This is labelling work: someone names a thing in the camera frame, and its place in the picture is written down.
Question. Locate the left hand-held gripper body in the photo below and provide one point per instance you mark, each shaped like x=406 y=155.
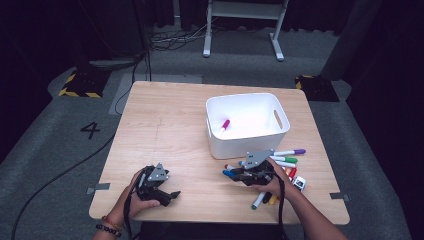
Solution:
x=155 y=178

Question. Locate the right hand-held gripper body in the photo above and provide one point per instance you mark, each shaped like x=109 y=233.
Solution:
x=256 y=175

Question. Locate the light blue marker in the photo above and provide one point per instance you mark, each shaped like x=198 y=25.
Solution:
x=240 y=163

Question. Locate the black marker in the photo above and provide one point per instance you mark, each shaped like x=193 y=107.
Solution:
x=266 y=198

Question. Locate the white plastic bin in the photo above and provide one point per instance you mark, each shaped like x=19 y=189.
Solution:
x=246 y=140

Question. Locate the red marker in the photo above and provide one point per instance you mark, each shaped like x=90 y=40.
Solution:
x=292 y=172

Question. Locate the purple marker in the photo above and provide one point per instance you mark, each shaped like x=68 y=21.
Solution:
x=290 y=152

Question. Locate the white toy car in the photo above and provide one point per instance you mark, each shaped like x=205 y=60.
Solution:
x=299 y=183

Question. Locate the pink marker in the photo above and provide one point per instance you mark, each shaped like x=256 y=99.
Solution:
x=224 y=126

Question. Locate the person's right hand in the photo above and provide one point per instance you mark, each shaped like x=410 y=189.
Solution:
x=280 y=183

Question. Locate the person's left hand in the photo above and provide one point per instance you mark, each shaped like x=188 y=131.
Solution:
x=133 y=206

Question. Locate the grey tape piece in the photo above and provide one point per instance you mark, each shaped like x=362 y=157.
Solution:
x=340 y=196
x=99 y=188

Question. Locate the black yellow striped base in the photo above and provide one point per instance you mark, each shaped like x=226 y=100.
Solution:
x=316 y=88
x=85 y=83

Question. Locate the black stand pole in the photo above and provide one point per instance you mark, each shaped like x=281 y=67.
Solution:
x=142 y=36

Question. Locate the white metal stand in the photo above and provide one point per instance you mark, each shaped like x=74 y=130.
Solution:
x=245 y=10

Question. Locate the grey pillar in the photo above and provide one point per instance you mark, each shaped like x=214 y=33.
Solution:
x=350 y=36

